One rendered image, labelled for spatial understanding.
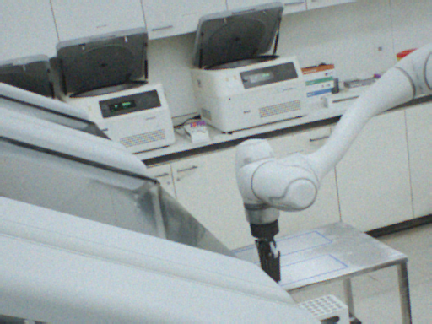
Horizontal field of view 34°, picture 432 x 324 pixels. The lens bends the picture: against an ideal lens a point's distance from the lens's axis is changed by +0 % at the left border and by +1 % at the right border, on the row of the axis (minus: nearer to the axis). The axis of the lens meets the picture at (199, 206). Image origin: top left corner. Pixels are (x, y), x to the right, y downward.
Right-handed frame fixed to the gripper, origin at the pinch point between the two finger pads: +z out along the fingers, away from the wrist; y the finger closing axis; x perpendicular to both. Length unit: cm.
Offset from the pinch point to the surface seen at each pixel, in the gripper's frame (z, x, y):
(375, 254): 12, -47, 33
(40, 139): -58, 51, -33
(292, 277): 12.2, -17.8, 32.7
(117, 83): -33, -12, 284
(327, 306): 8.0, -14.3, -1.1
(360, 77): -8, -171, 269
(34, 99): -56, 48, 53
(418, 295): 93, -128, 146
